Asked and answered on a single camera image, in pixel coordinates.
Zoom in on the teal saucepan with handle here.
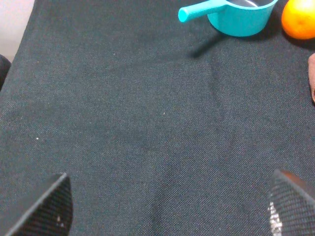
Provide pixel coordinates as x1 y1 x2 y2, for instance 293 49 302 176
178 0 277 37

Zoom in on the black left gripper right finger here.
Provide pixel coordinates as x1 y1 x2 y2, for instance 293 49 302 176
268 170 315 236

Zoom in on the orange fruit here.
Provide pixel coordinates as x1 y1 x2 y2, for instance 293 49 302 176
281 0 315 40

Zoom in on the dark green table cloth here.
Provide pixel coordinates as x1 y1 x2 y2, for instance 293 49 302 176
0 0 315 236

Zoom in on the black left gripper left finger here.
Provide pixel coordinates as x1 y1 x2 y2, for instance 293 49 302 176
4 173 73 236

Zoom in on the brown crumpled cloth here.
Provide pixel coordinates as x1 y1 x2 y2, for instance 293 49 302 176
308 53 315 103

